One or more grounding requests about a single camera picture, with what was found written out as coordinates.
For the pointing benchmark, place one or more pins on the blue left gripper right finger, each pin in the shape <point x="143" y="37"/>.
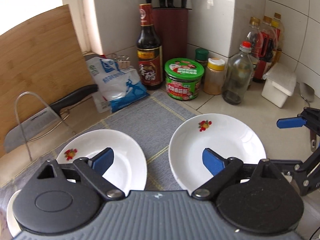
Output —
<point x="213" y="162"/>

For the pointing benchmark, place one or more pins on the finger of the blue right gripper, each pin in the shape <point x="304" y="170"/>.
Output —
<point x="291" y="122"/>

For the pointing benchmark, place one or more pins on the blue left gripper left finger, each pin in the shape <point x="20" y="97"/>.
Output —
<point x="101" y="162"/>

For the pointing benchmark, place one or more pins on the white plate with fruit print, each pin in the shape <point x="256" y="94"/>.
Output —
<point x="129" y="169"/>

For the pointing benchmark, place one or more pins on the white plate fruit print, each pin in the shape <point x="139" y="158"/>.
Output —
<point x="227" y="136"/>

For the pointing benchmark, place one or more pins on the metal spoon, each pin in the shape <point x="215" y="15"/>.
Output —
<point x="307" y="93"/>

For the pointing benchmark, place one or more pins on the white plastic seasoning box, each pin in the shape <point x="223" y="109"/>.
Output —
<point x="280" y="82"/>

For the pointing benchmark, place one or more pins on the grey checked table mat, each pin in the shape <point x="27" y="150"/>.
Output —
<point x="150" y="121"/>

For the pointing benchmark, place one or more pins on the clear glass bottle red cap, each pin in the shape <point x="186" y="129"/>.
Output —
<point x="239" y="72"/>

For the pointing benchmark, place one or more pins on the white blue salt bag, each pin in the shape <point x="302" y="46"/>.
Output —
<point x="119" y="85"/>

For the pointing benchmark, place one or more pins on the yellow lid spice jar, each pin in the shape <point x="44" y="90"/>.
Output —
<point x="214" y="76"/>

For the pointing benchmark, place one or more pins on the dark sauce bottle gold cap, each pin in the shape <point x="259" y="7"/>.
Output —
<point x="266" y="52"/>

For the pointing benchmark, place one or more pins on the green lid sauce tub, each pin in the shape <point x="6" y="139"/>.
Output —
<point x="183" y="78"/>

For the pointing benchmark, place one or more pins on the yellow oil bottle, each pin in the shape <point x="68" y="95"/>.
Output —
<point x="279" y="28"/>

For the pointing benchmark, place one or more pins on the green cap spice jar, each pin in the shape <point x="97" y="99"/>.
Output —
<point x="201" y="56"/>

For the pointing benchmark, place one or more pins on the dark vinegar bottle red label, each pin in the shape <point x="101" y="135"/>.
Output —
<point x="149" y="50"/>

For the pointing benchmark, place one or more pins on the bamboo cutting board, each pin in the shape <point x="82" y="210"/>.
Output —
<point x="40" y="55"/>

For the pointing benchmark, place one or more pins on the dark red knife block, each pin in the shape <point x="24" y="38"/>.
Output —
<point x="171" y="25"/>

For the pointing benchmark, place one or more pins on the kitchen knife black handle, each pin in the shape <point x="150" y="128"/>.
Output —
<point x="14" y="139"/>

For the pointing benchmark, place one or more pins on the metal wire rack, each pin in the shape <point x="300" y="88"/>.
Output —
<point x="36" y="117"/>

